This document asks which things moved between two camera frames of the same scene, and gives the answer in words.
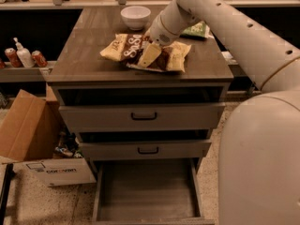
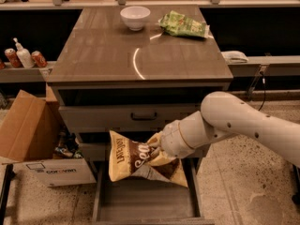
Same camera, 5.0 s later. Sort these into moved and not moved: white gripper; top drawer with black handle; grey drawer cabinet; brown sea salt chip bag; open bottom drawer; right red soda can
Moved: brown sea salt chip bag; white gripper
Not moved: right red soda can; grey drawer cabinet; top drawer with black handle; open bottom drawer
